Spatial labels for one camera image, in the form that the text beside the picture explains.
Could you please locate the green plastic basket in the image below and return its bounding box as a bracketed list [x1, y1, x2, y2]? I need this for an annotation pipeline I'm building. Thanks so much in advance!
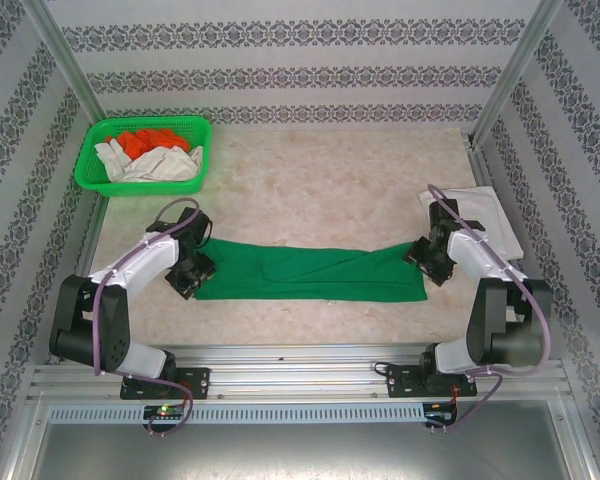
[74, 115, 215, 197]

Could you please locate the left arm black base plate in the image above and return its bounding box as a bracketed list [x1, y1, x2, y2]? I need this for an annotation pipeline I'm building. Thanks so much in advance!
[119, 367, 212, 401]

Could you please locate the green t-shirt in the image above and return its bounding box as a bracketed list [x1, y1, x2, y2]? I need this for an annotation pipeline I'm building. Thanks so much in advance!
[193, 237, 429, 304]

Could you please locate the aluminium mounting rail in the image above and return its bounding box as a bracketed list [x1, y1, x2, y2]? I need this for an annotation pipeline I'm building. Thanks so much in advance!
[27, 342, 574, 401]

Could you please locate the orange t-shirt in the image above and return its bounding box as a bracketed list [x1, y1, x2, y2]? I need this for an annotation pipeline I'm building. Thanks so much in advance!
[110, 128, 190, 160]

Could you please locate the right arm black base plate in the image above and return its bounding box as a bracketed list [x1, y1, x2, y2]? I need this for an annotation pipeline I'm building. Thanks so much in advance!
[385, 363, 479, 400]

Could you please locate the folded white t-shirt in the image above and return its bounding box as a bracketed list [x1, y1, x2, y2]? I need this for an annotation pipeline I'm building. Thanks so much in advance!
[418, 185, 525, 261]

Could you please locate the aluminium frame post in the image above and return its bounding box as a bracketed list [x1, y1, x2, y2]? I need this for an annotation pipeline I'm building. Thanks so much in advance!
[26, 0, 109, 124]
[472, 0, 566, 146]

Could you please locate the circuit board with green light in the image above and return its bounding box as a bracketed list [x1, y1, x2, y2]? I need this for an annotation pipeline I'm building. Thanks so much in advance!
[143, 404, 186, 420]

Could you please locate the circuit board with red wires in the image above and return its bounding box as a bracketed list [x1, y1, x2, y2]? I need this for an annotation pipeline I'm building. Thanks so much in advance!
[426, 402, 459, 421]

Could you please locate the crumpled white t-shirt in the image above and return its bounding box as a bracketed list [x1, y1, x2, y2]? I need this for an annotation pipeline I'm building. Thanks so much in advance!
[93, 139, 205, 184]

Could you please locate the grey metal shelf panel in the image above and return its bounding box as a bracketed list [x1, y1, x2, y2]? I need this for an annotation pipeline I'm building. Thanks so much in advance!
[0, 399, 600, 480]

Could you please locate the slotted grey cable duct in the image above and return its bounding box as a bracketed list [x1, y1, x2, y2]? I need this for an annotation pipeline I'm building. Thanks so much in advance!
[47, 403, 426, 424]

